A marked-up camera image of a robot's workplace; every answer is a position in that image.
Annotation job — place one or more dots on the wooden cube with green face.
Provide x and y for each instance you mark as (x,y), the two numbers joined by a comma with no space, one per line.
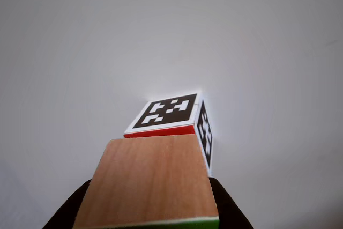
(150,180)

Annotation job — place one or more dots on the red blue cube with markers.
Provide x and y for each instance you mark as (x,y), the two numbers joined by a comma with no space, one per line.
(166,113)

